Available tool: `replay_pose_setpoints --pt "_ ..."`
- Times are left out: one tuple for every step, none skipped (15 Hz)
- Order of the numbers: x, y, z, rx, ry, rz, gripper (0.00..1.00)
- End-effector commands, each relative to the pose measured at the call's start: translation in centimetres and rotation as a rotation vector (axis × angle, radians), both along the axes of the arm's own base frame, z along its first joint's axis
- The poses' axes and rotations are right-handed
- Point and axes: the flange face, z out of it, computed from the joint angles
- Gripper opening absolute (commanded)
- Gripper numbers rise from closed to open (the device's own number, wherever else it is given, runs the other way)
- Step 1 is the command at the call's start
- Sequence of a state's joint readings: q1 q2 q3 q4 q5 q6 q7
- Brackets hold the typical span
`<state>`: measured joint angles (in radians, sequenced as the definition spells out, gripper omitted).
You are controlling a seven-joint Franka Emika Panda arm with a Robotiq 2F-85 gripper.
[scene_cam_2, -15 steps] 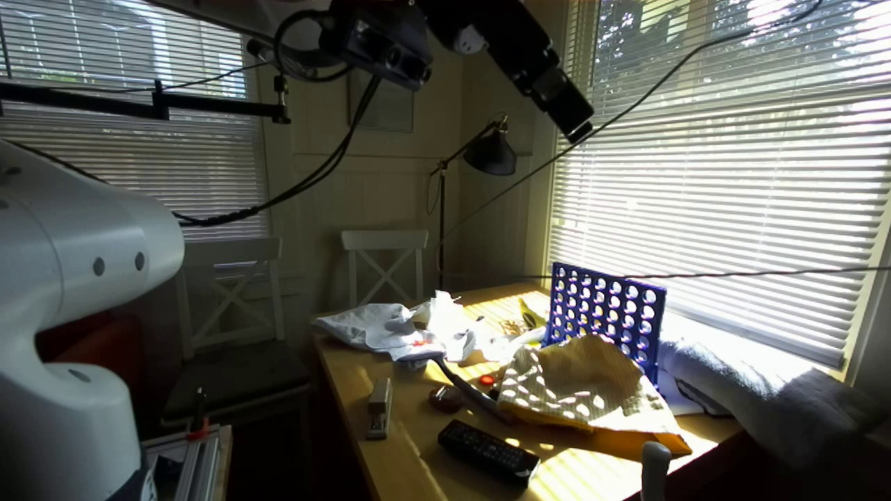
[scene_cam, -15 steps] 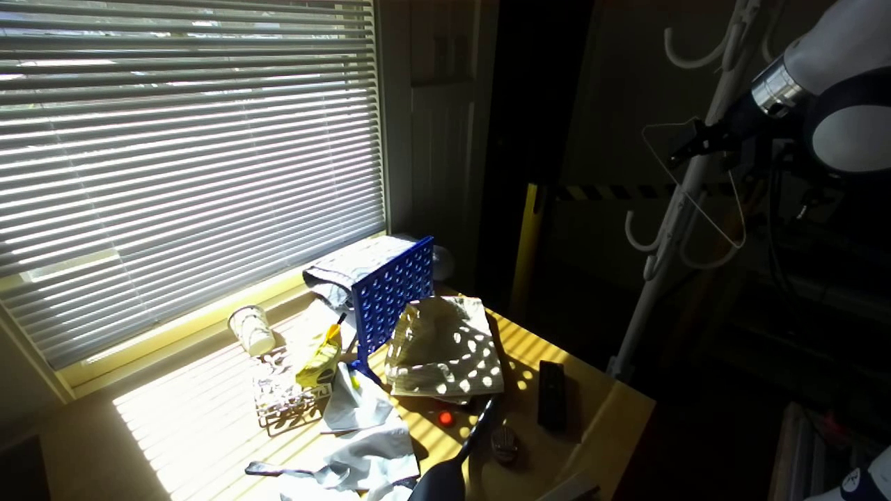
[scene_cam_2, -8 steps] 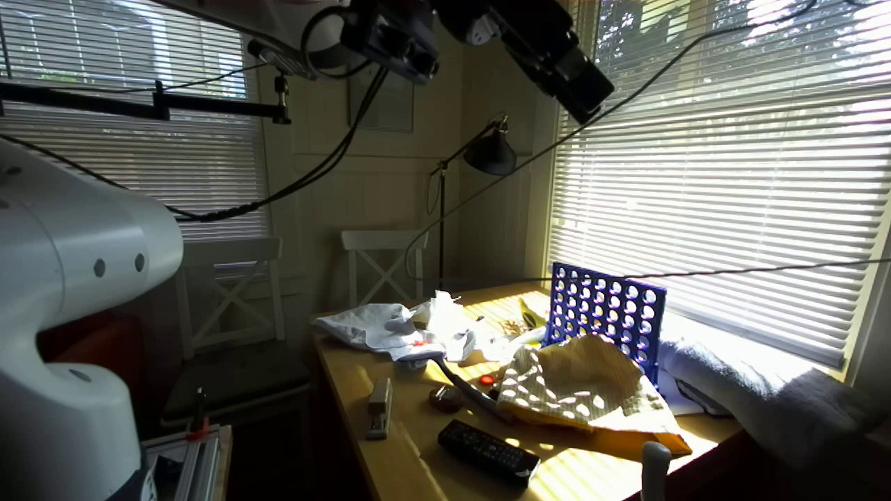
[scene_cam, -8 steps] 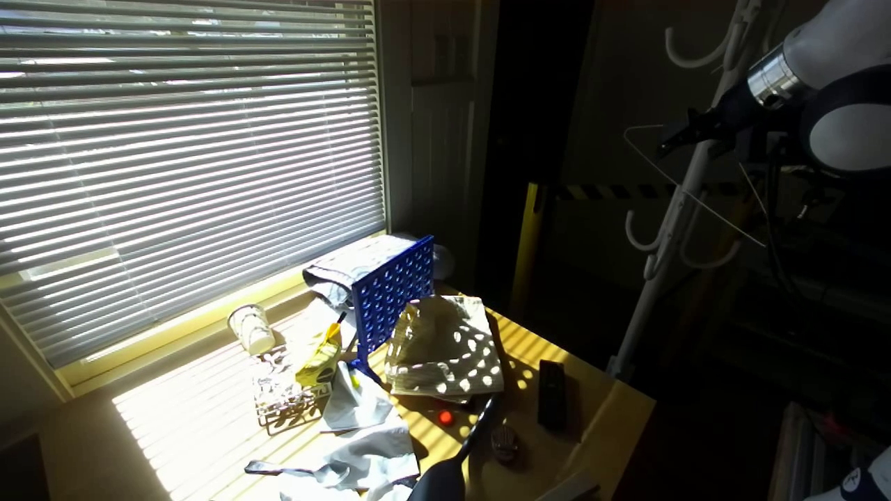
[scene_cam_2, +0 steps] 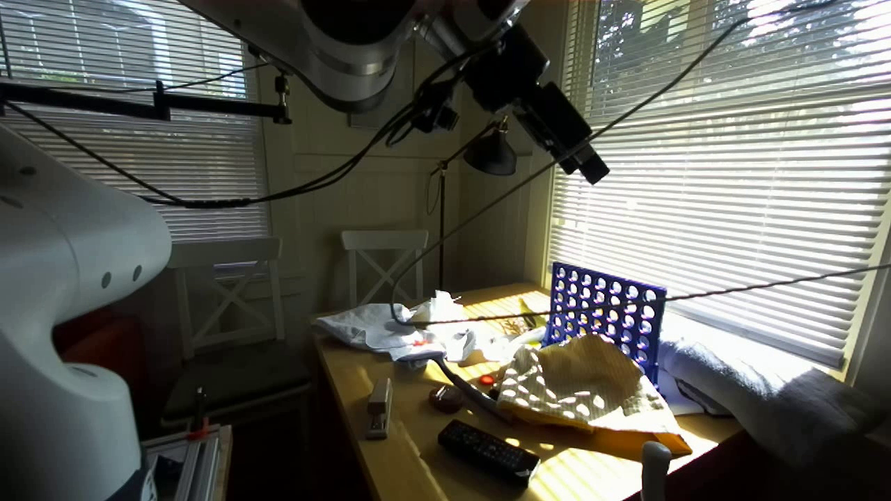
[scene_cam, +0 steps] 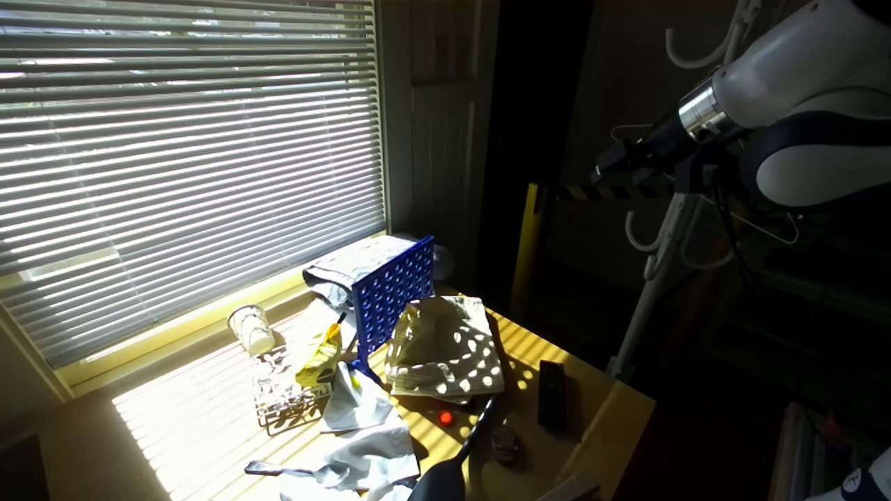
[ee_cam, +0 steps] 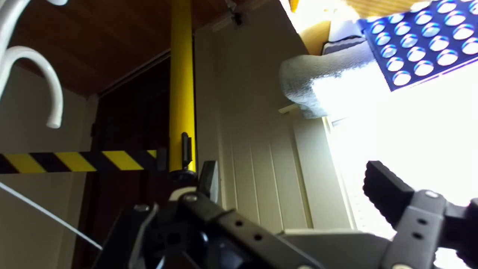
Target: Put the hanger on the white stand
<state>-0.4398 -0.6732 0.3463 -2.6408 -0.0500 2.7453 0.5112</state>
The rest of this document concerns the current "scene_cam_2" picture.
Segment wide white window blind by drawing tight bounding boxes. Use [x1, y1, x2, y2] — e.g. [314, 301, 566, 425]
[545, 0, 891, 373]

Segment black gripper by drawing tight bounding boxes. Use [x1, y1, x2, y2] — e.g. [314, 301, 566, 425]
[458, 26, 613, 186]

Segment narrow white window blind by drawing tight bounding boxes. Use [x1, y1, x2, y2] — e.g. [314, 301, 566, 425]
[0, 0, 273, 247]

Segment blue connect four grid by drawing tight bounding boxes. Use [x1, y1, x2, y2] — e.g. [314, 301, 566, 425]
[543, 258, 669, 383]

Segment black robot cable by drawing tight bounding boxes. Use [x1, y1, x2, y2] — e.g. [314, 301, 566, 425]
[0, 53, 485, 212]

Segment white chair with cushion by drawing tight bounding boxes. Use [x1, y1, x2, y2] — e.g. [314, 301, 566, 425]
[156, 236, 314, 428]

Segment black camera boom pole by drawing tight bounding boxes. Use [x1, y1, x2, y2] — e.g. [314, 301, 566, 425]
[0, 80, 291, 124]

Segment black remote control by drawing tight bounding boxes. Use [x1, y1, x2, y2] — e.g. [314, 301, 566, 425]
[435, 418, 543, 490]

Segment dark grey strap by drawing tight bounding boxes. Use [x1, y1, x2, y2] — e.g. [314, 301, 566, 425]
[435, 355, 510, 425]

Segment small white chair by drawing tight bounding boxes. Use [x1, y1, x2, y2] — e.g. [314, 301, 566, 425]
[336, 229, 430, 308]

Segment white crumpled cloth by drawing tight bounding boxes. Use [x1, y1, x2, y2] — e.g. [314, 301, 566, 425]
[314, 287, 485, 368]

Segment red clamp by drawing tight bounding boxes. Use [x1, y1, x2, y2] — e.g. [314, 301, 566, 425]
[184, 383, 223, 446]

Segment grey blue pillow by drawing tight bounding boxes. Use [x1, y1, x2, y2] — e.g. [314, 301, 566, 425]
[659, 314, 891, 458]

